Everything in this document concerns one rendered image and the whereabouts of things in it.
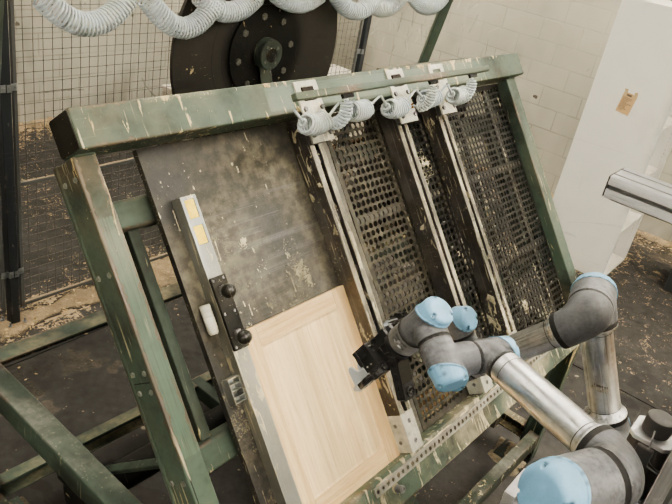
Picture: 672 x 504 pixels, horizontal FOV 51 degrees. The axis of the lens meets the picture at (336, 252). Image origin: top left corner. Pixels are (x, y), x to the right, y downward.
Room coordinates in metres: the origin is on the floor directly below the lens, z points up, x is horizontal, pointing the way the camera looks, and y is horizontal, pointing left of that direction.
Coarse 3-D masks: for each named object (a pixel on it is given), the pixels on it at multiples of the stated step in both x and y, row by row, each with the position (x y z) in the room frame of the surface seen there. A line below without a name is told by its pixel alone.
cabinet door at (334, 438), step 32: (288, 320) 1.68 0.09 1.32; (320, 320) 1.76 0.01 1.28; (352, 320) 1.85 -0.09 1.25; (256, 352) 1.55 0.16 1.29; (288, 352) 1.62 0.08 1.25; (320, 352) 1.70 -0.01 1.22; (352, 352) 1.78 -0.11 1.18; (288, 384) 1.56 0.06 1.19; (320, 384) 1.64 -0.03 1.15; (352, 384) 1.72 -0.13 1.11; (288, 416) 1.51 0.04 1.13; (320, 416) 1.58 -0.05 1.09; (352, 416) 1.66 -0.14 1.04; (384, 416) 1.74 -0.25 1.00; (288, 448) 1.45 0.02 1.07; (320, 448) 1.52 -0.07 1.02; (352, 448) 1.59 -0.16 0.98; (384, 448) 1.67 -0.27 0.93; (320, 480) 1.46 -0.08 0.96; (352, 480) 1.53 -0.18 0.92
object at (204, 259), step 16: (176, 208) 1.63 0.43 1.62; (192, 224) 1.61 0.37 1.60; (192, 240) 1.59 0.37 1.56; (208, 240) 1.61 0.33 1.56; (192, 256) 1.59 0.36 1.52; (208, 256) 1.59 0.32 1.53; (208, 272) 1.56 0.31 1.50; (208, 288) 1.54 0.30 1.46; (224, 336) 1.50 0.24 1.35; (224, 352) 1.50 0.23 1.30; (240, 352) 1.49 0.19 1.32; (240, 368) 1.46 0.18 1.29; (256, 384) 1.47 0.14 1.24; (256, 400) 1.44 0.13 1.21; (256, 416) 1.42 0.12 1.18; (256, 432) 1.41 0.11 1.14; (272, 432) 1.42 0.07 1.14; (272, 448) 1.39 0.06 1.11; (272, 464) 1.37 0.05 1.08; (288, 464) 1.40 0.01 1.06; (272, 480) 1.36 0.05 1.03; (288, 480) 1.37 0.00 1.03; (288, 496) 1.35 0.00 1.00
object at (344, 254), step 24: (336, 120) 2.00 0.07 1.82; (312, 144) 2.03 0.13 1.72; (312, 168) 2.02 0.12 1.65; (312, 192) 2.01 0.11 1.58; (336, 192) 2.01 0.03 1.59; (336, 216) 1.96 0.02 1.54; (336, 240) 1.93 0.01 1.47; (336, 264) 1.92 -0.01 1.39; (360, 264) 1.93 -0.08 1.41; (360, 288) 1.88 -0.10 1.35; (360, 312) 1.85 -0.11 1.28; (360, 336) 1.84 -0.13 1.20; (384, 384) 1.77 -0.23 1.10; (408, 408) 1.76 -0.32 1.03; (408, 432) 1.71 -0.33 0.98
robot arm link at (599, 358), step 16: (592, 272) 1.71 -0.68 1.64; (576, 288) 1.63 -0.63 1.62; (592, 288) 1.61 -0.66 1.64; (608, 288) 1.63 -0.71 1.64; (608, 336) 1.61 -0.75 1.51; (592, 352) 1.61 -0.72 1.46; (608, 352) 1.61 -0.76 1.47; (592, 368) 1.60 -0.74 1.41; (608, 368) 1.60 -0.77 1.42; (592, 384) 1.60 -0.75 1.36; (608, 384) 1.59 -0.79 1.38; (592, 400) 1.60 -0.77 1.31; (608, 400) 1.58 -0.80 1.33; (592, 416) 1.59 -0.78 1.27; (608, 416) 1.57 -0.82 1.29; (624, 416) 1.58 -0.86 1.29; (624, 432) 1.56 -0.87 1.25
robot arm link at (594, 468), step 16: (592, 448) 0.97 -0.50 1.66; (544, 464) 0.91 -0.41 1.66; (560, 464) 0.90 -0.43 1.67; (576, 464) 0.90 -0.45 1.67; (592, 464) 0.91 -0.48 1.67; (608, 464) 0.92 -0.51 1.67; (528, 480) 0.90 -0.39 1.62; (544, 480) 0.88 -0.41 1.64; (560, 480) 0.87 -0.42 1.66; (576, 480) 0.87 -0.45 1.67; (592, 480) 0.88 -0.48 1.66; (608, 480) 0.90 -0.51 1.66; (624, 480) 0.91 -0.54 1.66; (528, 496) 0.89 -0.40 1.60; (544, 496) 0.87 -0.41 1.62; (560, 496) 0.85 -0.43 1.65; (576, 496) 0.85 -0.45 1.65; (592, 496) 0.86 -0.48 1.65; (608, 496) 0.88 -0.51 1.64; (624, 496) 0.89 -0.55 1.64
